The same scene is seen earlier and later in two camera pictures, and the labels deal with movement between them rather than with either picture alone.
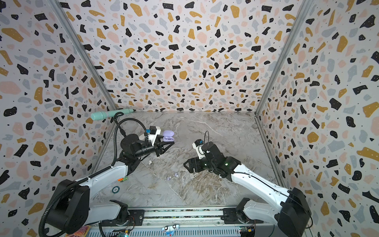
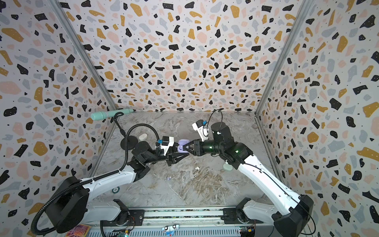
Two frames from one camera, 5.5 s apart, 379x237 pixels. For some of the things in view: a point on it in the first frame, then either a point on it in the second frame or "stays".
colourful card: (83, 232) stays
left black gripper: (159, 150) -> (173, 159)
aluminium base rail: (191, 220) stays
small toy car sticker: (169, 230) stays
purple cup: (168, 136) -> (180, 148)
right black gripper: (198, 164) -> (195, 146)
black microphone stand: (128, 141) stays
